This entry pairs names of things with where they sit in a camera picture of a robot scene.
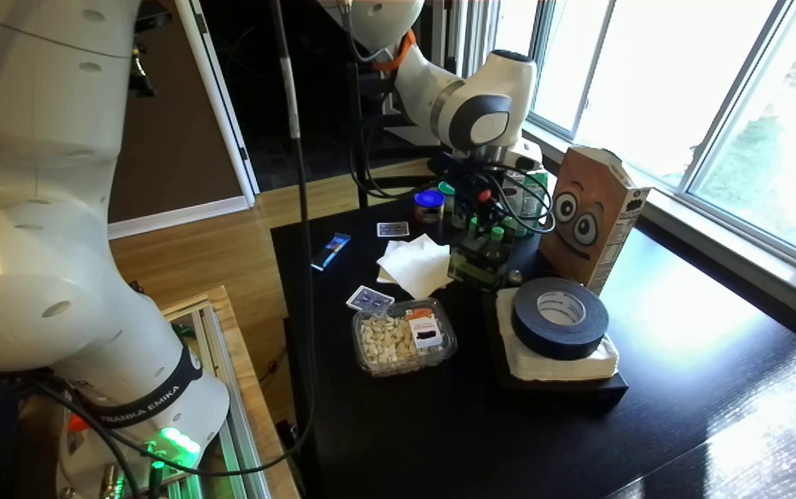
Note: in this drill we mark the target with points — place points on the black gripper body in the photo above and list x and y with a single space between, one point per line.
494 194

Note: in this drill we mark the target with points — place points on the green capped bottle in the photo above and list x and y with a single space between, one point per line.
494 246

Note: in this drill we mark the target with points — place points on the white foreground robot arm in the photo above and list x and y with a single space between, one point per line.
64 70

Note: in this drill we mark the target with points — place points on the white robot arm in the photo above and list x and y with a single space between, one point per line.
473 117

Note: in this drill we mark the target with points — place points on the brown smiley face box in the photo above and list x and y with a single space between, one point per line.
595 208

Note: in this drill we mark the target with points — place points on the white paper napkin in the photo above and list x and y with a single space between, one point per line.
418 266

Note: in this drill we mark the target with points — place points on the blue playing card far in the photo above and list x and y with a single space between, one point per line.
391 228

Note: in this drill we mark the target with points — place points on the dark blue tape roll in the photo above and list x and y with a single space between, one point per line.
558 316

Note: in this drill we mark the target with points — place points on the blue playing card near container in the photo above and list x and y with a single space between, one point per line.
369 300

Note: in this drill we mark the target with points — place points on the clear plastic food container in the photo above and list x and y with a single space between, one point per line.
404 339

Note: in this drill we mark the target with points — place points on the white foam pad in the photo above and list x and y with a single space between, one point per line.
531 368

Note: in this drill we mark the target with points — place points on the black tray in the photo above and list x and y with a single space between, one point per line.
606 393

